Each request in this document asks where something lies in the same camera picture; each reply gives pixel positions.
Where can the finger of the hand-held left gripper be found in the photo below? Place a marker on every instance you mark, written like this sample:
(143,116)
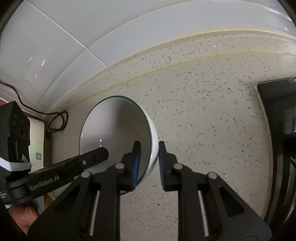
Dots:
(92,157)

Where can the white dark-rimmed bowl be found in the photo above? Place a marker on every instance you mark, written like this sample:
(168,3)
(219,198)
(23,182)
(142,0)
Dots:
(115,125)

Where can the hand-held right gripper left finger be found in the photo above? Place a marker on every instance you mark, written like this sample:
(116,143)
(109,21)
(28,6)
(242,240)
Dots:
(136,166)

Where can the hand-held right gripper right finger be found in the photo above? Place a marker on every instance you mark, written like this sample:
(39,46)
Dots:
(163,169)

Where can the black stove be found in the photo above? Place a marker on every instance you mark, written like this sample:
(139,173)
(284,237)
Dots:
(277,104)

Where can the white rice cooker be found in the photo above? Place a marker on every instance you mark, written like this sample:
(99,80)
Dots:
(38,139)

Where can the person's left hand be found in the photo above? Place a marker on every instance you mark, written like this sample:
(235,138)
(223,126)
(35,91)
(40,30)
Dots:
(23,215)

